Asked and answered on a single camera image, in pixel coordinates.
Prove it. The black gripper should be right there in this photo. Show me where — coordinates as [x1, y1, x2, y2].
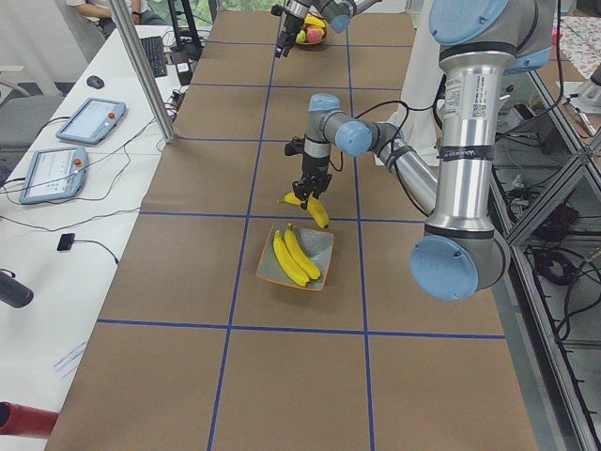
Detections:
[292, 153, 332, 210]
[275, 13, 304, 57]

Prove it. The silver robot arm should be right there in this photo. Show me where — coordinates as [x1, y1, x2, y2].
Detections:
[270, 0, 379, 58]
[285, 1, 559, 301]

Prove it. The woven brown fruit basket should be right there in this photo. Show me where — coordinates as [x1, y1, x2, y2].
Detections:
[295, 26, 328, 46]

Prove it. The grey square plate orange rim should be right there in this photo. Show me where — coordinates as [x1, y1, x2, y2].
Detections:
[256, 223, 333, 291]

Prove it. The far red apple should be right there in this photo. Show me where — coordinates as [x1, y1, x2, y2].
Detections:
[304, 26, 327, 45]

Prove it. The brown box with label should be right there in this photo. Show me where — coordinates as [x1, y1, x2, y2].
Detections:
[171, 52, 193, 86]

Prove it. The white central column base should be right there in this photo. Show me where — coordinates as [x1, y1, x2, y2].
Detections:
[401, 1, 443, 167]

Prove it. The black keyboard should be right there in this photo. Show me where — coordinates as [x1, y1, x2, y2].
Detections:
[140, 36, 167, 78]

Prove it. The black computer mouse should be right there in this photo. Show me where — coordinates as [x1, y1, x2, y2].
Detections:
[86, 75, 104, 89]

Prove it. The far blue teach pendant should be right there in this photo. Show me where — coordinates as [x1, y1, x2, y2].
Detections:
[55, 98, 127, 146]

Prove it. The blue teach pendant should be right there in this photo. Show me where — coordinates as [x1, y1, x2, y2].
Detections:
[55, 98, 127, 146]
[19, 146, 88, 205]

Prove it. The small black box device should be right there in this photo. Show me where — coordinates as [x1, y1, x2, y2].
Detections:
[56, 233, 75, 252]

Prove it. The near blue teach pendant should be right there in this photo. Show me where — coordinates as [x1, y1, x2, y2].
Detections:
[19, 146, 88, 205]

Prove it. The black cylinder object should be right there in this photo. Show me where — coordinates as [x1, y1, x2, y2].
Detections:
[0, 270, 34, 308]

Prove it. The red cylinder object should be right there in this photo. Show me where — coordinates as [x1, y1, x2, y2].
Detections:
[1, 401, 59, 439]

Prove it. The aluminium frame post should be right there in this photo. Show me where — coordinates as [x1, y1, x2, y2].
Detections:
[108, 0, 175, 144]

